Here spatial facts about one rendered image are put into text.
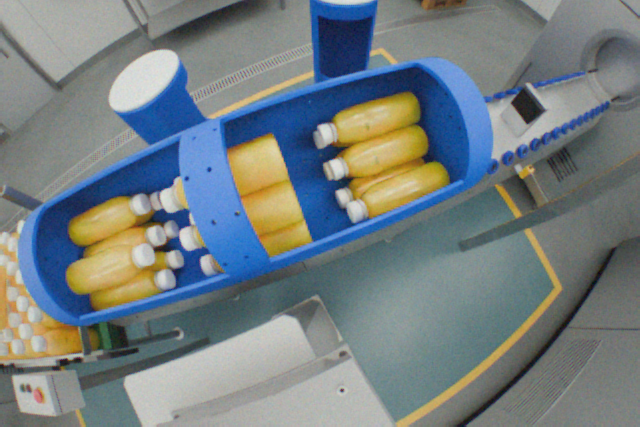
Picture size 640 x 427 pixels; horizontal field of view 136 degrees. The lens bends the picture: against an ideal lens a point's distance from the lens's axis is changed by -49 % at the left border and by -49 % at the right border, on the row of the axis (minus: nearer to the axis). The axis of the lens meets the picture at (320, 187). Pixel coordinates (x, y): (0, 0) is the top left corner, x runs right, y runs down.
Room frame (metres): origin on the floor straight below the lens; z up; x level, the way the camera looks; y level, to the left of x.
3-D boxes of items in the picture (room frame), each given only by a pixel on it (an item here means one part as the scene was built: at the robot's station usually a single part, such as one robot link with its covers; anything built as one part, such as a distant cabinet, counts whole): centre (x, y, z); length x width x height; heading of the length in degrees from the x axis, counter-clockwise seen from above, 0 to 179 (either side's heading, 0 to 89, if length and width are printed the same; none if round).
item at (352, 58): (1.04, -0.15, 0.59); 0.28 x 0.28 x 0.88
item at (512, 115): (0.41, -0.64, 1.00); 0.10 x 0.04 x 0.15; 18
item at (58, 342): (-0.19, 0.70, 0.99); 0.07 x 0.07 x 0.19
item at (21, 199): (0.23, 1.10, 0.55); 0.04 x 0.04 x 1.10; 18
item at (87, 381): (-0.33, 0.74, 0.50); 0.04 x 0.04 x 1.00; 18
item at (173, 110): (0.62, 0.56, 0.59); 0.28 x 0.28 x 0.88
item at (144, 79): (0.62, 0.56, 1.03); 0.28 x 0.28 x 0.01
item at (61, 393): (-0.33, 0.74, 1.05); 0.20 x 0.10 x 0.10; 108
